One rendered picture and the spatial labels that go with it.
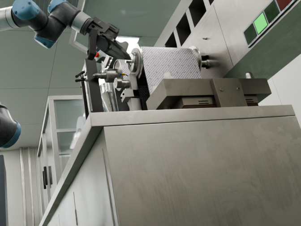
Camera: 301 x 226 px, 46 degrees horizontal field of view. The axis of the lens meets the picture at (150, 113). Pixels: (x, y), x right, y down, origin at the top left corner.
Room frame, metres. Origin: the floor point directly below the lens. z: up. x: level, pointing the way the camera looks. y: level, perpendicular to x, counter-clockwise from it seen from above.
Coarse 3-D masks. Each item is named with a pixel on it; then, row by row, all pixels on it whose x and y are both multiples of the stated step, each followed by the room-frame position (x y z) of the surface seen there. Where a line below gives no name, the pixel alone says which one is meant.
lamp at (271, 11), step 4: (272, 4) 0.95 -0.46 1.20; (268, 8) 0.97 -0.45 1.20; (272, 8) 0.96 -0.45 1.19; (276, 8) 0.95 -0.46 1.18; (268, 12) 0.98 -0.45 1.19; (272, 12) 0.96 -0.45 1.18; (276, 12) 0.95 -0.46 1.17; (268, 16) 0.98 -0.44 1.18; (272, 16) 0.97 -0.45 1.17; (268, 20) 0.99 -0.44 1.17
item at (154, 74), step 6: (144, 66) 1.16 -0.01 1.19; (150, 66) 1.17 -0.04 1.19; (156, 66) 1.18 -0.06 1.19; (162, 66) 1.19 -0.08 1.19; (168, 66) 1.20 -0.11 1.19; (174, 66) 1.21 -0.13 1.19; (180, 66) 1.22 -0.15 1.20; (186, 66) 1.24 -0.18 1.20; (192, 66) 1.25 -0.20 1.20; (198, 66) 1.26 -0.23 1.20; (150, 72) 1.17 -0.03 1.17; (156, 72) 1.18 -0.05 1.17; (162, 72) 1.19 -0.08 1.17; (174, 72) 1.21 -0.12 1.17; (180, 72) 1.22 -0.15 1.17; (186, 72) 1.23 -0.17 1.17; (192, 72) 1.24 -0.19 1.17; (198, 72) 1.25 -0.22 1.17; (150, 78) 1.17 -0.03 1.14; (156, 78) 1.18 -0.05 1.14; (162, 78) 1.19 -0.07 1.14; (150, 84) 1.17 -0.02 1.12; (156, 84) 1.17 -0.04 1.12; (150, 90) 1.16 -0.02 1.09
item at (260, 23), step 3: (261, 15) 1.01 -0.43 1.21; (258, 18) 1.02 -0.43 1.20; (261, 18) 1.01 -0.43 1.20; (264, 18) 1.00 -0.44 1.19; (255, 21) 1.04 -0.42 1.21; (258, 21) 1.03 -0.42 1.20; (261, 21) 1.02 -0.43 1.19; (264, 21) 1.00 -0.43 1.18; (255, 24) 1.04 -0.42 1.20; (258, 24) 1.03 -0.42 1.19; (261, 24) 1.02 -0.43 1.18; (264, 24) 1.01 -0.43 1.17; (258, 27) 1.03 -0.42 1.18; (261, 27) 1.02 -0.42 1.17; (264, 27) 1.01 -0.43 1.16; (258, 30) 1.04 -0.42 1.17; (261, 30) 1.03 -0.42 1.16; (258, 33) 1.04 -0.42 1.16
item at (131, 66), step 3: (129, 54) 1.20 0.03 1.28; (132, 54) 1.18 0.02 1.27; (135, 54) 1.18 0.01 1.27; (132, 57) 1.18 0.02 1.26; (135, 57) 1.18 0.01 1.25; (135, 60) 1.18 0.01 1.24; (129, 63) 1.22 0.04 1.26; (132, 63) 1.19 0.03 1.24; (135, 63) 1.18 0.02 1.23; (129, 66) 1.23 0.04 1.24; (132, 66) 1.20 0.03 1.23; (135, 66) 1.19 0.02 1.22; (129, 69) 1.23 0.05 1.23; (132, 69) 1.21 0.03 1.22; (135, 69) 1.20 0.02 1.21
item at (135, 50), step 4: (136, 48) 1.17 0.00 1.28; (132, 52) 1.21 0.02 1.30; (136, 52) 1.18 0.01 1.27; (196, 56) 1.27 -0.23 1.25; (140, 60) 1.17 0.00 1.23; (140, 64) 1.18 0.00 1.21; (132, 72) 1.25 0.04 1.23; (136, 72) 1.21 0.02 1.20; (144, 72) 1.21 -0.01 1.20; (136, 76) 1.23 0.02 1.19; (144, 76) 1.24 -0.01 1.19
